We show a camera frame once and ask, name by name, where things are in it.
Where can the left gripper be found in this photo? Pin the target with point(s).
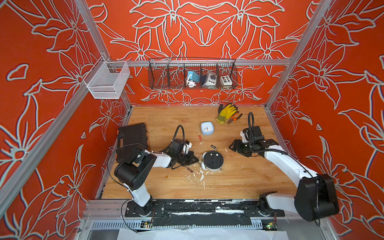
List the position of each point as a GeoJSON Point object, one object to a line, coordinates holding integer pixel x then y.
{"type": "Point", "coordinates": [190, 156]}

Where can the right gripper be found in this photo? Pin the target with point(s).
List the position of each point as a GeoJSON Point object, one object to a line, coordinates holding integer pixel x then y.
{"type": "Point", "coordinates": [236, 147]}

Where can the white twin-bell alarm clock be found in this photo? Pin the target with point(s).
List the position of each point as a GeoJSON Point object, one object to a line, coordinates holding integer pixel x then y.
{"type": "Point", "coordinates": [212, 161]}

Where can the light blue square alarm clock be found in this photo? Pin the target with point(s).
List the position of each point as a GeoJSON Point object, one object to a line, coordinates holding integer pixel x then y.
{"type": "Point", "coordinates": [207, 128]}

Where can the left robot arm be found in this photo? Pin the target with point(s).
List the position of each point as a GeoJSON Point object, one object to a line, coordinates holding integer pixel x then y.
{"type": "Point", "coordinates": [135, 161]}

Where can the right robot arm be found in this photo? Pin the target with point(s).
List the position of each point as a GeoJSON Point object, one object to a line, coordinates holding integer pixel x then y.
{"type": "Point", "coordinates": [316, 196]}

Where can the yellow work glove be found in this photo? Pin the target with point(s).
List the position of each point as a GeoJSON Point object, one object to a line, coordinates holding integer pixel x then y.
{"type": "Point", "coordinates": [225, 113]}

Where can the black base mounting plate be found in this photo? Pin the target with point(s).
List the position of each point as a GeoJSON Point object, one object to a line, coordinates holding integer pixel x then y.
{"type": "Point", "coordinates": [170, 213]}

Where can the black plastic tool case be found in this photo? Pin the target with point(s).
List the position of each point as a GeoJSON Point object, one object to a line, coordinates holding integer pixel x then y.
{"type": "Point", "coordinates": [128, 136]}

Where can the white button box in basket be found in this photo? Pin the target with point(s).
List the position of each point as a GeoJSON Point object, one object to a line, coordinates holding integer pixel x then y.
{"type": "Point", "coordinates": [226, 82]}

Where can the white grey device in basket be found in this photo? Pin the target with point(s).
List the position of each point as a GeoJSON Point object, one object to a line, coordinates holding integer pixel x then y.
{"type": "Point", "coordinates": [209, 80]}

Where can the blue white item in basket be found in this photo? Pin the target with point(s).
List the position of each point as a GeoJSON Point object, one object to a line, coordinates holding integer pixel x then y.
{"type": "Point", "coordinates": [192, 79]}

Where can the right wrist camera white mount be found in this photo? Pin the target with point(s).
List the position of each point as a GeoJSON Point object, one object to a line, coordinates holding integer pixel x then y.
{"type": "Point", "coordinates": [244, 135]}

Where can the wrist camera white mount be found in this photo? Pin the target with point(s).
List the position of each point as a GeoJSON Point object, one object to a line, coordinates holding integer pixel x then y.
{"type": "Point", "coordinates": [186, 147]}
{"type": "Point", "coordinates": [244, 135]}

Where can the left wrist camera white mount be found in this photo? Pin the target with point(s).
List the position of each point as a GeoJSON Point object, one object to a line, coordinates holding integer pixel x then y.
{"type": "Point", "coordinates": [186, 147]}

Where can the orange handled pliers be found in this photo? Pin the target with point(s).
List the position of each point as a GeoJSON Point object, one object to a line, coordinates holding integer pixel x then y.
{"type": "Point", "coordinates": [235, 117]}

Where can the black wire wall basket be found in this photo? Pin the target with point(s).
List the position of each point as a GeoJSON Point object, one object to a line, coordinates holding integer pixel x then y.
{"type": "Point", "coordinates": [178, 73]}

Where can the clear plastic wall bin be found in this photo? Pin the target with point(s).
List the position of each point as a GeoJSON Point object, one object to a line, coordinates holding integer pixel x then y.
{"type": "Point", "coordinates": [105, 83]}

